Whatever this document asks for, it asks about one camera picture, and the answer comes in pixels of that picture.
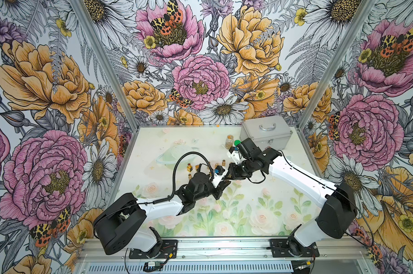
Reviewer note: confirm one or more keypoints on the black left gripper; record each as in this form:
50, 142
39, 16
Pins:
219, 189

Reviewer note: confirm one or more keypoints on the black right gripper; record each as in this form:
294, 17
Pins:
234, 174

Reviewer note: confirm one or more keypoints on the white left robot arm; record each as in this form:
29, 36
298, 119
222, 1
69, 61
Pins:
120, 226

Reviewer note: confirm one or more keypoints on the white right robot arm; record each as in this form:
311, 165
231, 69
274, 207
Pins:
336, 202

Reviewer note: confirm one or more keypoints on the amber glass jar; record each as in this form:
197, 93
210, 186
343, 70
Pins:
229, 143

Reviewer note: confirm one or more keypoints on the silver metal case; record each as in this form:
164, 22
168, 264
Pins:
271, 131

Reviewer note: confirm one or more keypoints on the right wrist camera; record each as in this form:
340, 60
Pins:
244, 147

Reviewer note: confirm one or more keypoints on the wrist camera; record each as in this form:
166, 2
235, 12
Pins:
219, 173
244, 147

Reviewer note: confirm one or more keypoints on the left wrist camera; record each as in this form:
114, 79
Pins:
219, 173

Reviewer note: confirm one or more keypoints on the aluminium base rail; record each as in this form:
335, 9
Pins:
234, 255

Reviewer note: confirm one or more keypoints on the aluminium corner post right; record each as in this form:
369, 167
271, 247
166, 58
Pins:
345, 43

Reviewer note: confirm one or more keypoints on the aluminium corner post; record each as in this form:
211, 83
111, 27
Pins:
98, 47
345, 43

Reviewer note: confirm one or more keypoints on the aluminium corner post left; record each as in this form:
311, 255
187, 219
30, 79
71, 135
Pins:
98, 47

